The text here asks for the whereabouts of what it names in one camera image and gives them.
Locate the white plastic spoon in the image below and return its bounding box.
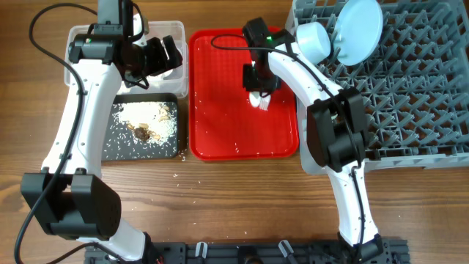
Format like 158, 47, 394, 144
249, 92, 261, 108

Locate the white napkin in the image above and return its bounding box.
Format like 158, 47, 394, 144
158, 69, 177, 81

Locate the light blue bowl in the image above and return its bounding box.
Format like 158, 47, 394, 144
296, 22, 331, 65

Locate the light blue plate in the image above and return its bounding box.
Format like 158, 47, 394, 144
333, 0, 383, 66

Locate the white plastic fork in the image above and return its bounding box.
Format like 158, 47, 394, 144
258, 95, 271, 111

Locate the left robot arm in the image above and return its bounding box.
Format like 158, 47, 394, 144
21, 1, 182, 263

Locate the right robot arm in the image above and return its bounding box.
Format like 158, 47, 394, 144
242, 18, 383, 263

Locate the grey dishwasher rack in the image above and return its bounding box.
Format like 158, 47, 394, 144
285, 0, 469, 175

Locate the clear plastic bin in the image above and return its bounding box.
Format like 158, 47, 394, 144
73, 21, 188, 98

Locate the red serving tray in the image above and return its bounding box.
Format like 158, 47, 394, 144
188, 28, 299, 161

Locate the food scraps and rice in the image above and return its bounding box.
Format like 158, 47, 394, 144
103, 101, 178, 159

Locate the black plastic bin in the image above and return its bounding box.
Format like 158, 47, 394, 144
98, 92, 180, 161

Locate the black mounting rail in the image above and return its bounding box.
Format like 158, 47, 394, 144
84, 238, 411, 264

